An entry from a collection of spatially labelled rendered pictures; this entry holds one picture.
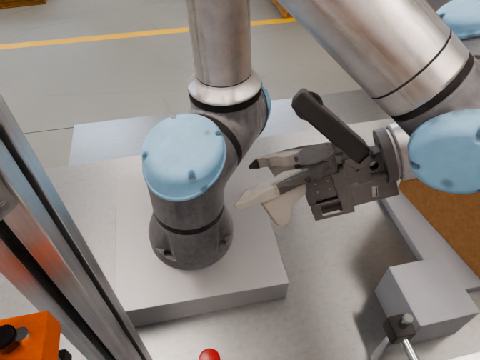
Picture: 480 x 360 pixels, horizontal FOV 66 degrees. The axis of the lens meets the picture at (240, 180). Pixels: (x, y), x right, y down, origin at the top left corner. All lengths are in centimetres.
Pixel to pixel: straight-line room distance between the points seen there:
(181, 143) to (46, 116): 218
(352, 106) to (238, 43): 63
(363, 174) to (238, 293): 29
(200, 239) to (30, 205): 37
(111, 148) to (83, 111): 163
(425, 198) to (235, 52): 49
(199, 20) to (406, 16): 28
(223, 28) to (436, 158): 31
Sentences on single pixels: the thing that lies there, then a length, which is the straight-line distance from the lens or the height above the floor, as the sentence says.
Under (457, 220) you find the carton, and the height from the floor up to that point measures 91.
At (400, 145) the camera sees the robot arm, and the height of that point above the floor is 117.
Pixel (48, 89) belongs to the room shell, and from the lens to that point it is 291.
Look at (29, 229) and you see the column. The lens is 28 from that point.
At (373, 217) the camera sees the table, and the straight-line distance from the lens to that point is 83.
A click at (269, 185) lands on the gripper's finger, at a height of 113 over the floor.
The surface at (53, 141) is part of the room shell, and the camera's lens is 245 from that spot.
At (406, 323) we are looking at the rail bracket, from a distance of 55.
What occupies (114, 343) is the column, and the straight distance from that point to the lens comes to 46.
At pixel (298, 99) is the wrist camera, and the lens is 47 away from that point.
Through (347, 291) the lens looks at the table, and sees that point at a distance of 73.
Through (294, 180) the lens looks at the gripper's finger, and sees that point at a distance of 44.
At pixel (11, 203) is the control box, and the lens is 25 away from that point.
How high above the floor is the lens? 146
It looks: 48 degrees down
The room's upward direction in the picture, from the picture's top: straight up
